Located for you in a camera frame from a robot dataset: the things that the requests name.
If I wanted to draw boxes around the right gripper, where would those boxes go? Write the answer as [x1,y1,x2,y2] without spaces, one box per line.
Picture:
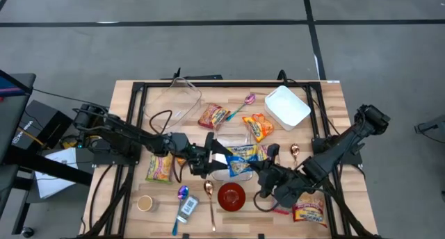
[248,143,309,210]

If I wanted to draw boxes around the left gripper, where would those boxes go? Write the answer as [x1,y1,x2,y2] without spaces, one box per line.
[171,131,234,180]

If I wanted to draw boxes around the blue ramen packet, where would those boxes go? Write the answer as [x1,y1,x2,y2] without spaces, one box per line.
[225,144,261,178]

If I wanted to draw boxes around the short rose gold spoon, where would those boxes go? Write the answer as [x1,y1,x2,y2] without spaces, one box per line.
[290,142,301,170]

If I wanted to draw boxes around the iridescent blue purple spoon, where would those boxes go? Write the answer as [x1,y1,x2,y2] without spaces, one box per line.
[171,185,191,236]

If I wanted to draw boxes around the spice jar white label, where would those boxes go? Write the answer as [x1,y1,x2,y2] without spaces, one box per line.
[175,195,200,224]

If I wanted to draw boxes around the red yellow ramen packet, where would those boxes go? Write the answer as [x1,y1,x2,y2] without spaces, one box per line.
[197,103,232,131]
[291,192,328,229]

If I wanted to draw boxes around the clear bin with bottom sticker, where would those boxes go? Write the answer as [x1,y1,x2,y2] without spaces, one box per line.
[211,122,254,183]

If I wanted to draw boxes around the long rose gold spoon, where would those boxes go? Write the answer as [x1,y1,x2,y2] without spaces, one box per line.
[203,179,218,233]

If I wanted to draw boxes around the orange ramen packet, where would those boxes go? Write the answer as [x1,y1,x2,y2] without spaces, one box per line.
[241,113,275,144]

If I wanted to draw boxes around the red and black bowl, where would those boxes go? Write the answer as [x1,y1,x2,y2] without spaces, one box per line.
[217,181,247,213]

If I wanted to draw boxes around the small red patterned box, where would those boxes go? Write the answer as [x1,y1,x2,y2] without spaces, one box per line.
[272,204,292,216]

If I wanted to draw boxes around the white plastic bin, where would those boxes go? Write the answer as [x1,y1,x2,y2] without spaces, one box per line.
[264,85,312,132]

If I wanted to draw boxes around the iridescent pink teal spoon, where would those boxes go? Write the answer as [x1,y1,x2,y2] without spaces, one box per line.
[225,92,257,122]

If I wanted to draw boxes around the clear plastic bin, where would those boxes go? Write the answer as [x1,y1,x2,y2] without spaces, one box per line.
[143,76,203,135]

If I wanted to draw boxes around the white paper sheets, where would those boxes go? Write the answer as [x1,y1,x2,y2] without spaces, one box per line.
[34,147,79,200]

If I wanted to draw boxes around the grey chair base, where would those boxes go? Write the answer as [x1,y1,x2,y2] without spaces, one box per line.
[413,113,445,145]

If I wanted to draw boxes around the black equipment case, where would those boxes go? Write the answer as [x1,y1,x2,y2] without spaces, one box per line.
[12,99,74,151]

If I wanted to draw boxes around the black office desk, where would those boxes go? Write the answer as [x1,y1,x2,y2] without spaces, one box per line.
[0,72,93,235]

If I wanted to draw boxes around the laptop screen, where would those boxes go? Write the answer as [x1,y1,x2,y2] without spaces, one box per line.
[0,69,34,98]

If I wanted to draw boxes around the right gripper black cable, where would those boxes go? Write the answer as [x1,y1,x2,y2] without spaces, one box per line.
[252,189,279,213]

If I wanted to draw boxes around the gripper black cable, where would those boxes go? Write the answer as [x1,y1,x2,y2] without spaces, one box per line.
[252,189,279,213]
[148,108,175,136]

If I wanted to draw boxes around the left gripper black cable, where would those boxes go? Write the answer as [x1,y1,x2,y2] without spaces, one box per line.
[148,108,175,136]

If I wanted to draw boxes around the black crossbar bracket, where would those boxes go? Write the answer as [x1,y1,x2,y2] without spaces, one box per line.
[160,67,224,81]

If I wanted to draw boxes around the black power cable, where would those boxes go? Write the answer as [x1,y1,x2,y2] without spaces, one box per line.
[277,69,334,135]

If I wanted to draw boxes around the thin black cable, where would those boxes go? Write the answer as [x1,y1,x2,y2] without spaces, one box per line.
[33,88,109,110]

